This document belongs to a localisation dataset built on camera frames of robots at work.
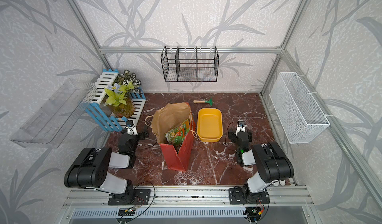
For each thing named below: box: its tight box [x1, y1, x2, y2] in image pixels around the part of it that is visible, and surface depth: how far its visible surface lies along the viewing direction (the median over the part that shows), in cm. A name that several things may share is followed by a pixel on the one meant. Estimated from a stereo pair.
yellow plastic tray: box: [196, 107, 224, 142], surface depth 102 cm
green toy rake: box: [192, 98, 214, 107], surface depth 118 cm
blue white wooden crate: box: [85, 69, 146, 132], surface depth 91 cm
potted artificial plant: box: [103, 69, 143, 118], surface depth 91 cm
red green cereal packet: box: [165, 118, 190, 153], surface depth 87 cm
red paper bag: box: [144, 102, 198, 172], surface depth 84 cm
